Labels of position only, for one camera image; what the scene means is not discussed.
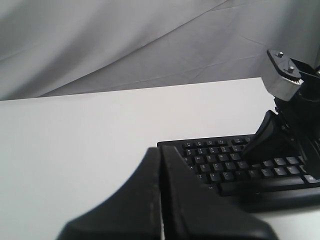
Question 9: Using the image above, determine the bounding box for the black Acer keyboard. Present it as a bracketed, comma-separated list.
[156, 133, 320, 213]

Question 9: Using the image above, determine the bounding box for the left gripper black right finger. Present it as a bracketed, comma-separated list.
[160, 145, 278, 240]

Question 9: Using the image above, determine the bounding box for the grey backdrop cloth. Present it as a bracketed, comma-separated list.
[0, 0, 320, 100]

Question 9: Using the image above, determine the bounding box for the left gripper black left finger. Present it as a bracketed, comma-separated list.
[61, 147, 162, 240]

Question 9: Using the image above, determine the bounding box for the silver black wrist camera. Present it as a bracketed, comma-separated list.
[261, 49, 320, 102]

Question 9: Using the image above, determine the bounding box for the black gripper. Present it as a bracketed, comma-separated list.
[241, 85, 320, 173]

